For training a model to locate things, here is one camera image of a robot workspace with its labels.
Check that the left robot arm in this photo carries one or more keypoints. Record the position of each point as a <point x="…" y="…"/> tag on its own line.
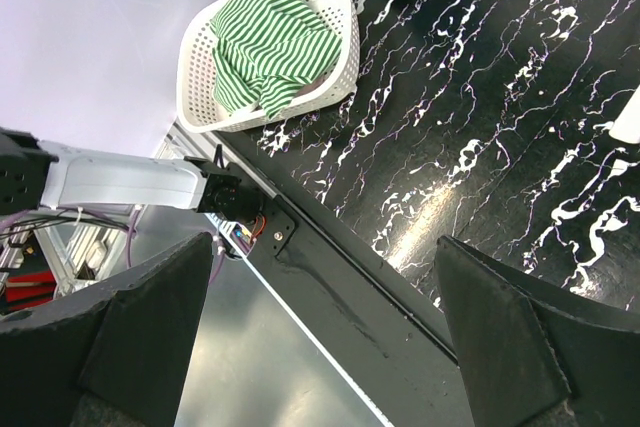
<point x="37" y="173"/>

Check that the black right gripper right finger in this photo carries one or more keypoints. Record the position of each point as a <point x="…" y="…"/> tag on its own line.
<point x="531" y="353"/>

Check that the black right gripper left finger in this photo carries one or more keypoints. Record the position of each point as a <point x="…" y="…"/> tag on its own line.
<point x="115" y="353"/>

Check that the pink tank top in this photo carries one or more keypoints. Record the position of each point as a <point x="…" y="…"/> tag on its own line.
<point x="311" y="89"/>

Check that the white perforated plastic basket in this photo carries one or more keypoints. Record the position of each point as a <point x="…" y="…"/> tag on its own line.
<point x="197" y="110"/>

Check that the green striped tank top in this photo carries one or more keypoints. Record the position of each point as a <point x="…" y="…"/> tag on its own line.
<point x="266" y="51"/>

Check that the black mounting base plate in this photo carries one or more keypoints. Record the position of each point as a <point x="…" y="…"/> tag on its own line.
<point x="383" y="337"/>

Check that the white metal clothes rack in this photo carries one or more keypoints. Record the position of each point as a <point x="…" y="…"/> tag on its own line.
<point x="626" y="126"/>

